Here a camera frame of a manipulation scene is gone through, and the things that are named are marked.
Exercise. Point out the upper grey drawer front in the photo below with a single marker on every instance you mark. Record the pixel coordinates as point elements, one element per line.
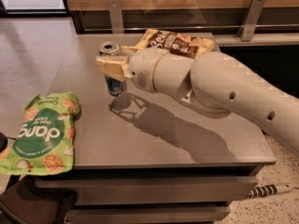
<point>156,190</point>

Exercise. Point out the left metal bracket post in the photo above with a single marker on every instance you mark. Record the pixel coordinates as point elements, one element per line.
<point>115,14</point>

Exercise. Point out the black round object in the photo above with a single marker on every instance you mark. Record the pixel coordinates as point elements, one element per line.
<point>3,142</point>

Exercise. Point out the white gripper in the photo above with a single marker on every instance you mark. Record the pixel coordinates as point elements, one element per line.
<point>142,66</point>

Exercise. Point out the lower grey drawer front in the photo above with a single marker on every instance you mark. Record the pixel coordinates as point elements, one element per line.
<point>155,215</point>

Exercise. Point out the metal bracket post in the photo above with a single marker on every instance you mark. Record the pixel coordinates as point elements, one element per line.
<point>115,14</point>
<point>247,29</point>

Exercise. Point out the right metal bracket post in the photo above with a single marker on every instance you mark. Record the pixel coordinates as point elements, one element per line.
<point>247,29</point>

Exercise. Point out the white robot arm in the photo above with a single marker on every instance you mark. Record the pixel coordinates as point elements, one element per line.
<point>214,84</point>

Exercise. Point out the silver blue redbull can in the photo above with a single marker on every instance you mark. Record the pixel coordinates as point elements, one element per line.
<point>110,62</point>

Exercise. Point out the grey drawer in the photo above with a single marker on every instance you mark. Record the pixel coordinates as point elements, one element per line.
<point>156,190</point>
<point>155,215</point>

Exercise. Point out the dark chair seat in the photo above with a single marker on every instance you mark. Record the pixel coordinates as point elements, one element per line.
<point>23,203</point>

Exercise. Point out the yellow brown chip bag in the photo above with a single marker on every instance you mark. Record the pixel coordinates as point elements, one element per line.
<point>176,43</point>

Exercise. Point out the green rice chip bag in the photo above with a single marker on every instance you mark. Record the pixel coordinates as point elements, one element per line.
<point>45,142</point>

